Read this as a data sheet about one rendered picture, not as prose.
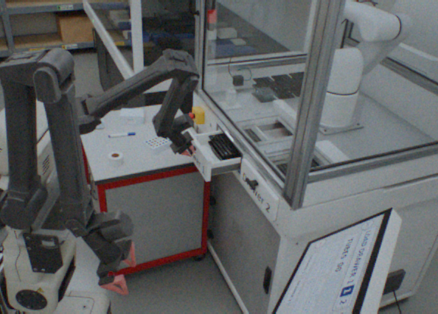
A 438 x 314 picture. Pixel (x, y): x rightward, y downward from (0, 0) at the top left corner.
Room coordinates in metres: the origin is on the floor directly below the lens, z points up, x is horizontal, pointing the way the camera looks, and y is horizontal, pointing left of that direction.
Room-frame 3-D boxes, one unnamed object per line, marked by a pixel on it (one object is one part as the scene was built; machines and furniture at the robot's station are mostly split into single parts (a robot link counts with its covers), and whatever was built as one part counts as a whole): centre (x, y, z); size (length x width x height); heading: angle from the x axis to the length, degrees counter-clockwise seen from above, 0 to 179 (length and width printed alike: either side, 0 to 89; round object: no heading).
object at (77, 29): (5.07, 1.80, 0.28); 0.41 x 0.32 x 0.28; 119
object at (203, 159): (1.62, 0.10, 0.87); 0.29 x 0.02 x 0.11; 25
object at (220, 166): (1.71, -0.09, 0.86); 0.40 x 0.26 x 0.06; 115
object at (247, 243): (1.85, -0.49, 0.40); 1.03 x 0.95 x 0.80; 25
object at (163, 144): (1.82, 0.31, 0.78); 0.12 x 0.08 x 0.04; 136
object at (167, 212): (1.93, 0.42, 0.38); 0.62 x 0.58 x 0.76; 25
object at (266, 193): (1.40, -0.17, 0.87); 0.29 x 0.02 x 0.11; 25
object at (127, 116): (2.08, 0.49, 0.79); 0.13 x 0.09 x 0.05; 96
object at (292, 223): (1.86, -0.49, 0.87); 1.02 x 0.95 x 0.14; 25
